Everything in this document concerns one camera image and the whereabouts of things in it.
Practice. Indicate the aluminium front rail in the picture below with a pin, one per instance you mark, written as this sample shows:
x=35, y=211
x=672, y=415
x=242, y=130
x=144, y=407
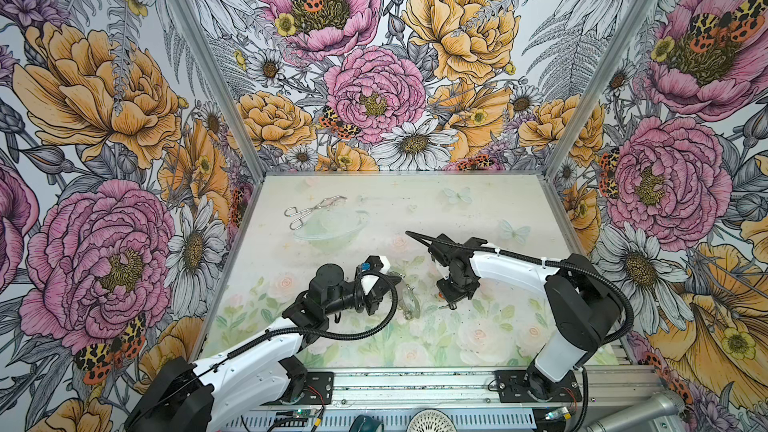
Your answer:
x=467, y=396

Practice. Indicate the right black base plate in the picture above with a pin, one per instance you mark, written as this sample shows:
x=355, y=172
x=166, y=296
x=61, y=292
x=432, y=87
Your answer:
x=523, y=386

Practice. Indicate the grey metal tube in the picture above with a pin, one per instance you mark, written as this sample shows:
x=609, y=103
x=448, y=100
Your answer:
x=663, y=404

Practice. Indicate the white patterned round object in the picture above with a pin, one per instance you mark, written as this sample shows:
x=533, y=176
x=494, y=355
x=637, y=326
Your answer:
x=431, y=420

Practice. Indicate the dark teal device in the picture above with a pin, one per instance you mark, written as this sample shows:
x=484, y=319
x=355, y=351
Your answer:
x=365, y=423

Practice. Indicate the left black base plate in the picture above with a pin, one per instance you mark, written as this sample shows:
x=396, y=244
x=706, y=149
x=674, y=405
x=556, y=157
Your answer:
x=311, y=388

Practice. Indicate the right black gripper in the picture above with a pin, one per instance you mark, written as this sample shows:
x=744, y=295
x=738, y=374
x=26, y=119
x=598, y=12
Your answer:
x=453, y=298

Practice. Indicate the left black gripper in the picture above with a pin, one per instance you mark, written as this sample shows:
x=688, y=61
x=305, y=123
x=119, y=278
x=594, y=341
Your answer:
x=376, y=293

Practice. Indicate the silver metal scissors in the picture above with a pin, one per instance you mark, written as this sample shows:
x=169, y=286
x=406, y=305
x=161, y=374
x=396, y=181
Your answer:
x=299, y=216

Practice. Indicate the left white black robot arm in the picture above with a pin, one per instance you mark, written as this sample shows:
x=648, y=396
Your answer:
x=206, y=394

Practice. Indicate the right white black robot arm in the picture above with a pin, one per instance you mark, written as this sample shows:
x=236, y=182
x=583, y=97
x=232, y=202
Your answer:
x=589, y=310

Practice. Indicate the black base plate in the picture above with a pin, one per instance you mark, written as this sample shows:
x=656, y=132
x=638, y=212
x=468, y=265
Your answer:
x=311, y=388
x=523, y=386

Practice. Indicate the clear glass bowl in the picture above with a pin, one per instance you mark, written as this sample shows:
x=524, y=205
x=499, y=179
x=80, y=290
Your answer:
x=332, y=230

